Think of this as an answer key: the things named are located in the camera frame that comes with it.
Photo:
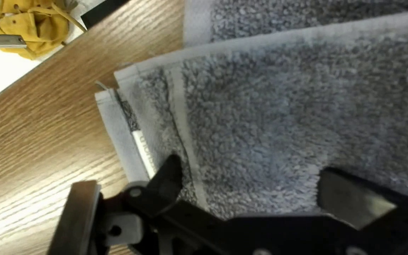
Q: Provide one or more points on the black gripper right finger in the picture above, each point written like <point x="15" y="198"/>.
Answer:
<point x="355" y="203"/>

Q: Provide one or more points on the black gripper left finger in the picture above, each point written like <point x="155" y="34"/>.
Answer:
<point x="169" y="184"/>

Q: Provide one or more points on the grey terry cloth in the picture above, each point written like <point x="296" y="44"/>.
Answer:
<point x="284" y="118"/>

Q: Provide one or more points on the yellow crumpled cloth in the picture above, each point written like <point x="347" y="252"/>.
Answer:
<point x="29" y="23"/>

